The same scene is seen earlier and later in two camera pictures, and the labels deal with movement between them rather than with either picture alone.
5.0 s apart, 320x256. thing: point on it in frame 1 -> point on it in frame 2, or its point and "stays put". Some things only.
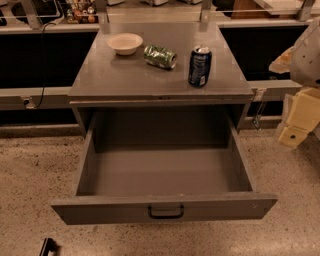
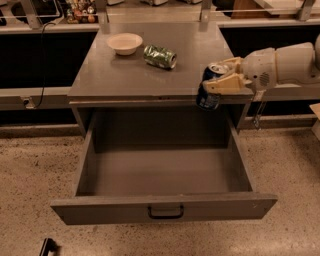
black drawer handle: [166, 216] stays put
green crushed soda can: [160, 56] stays put
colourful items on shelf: [82, 12] stays put
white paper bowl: [125, 43] stays put
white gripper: [306, 60] -> [258, 70]
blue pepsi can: [200, 66] -> [209, 101]
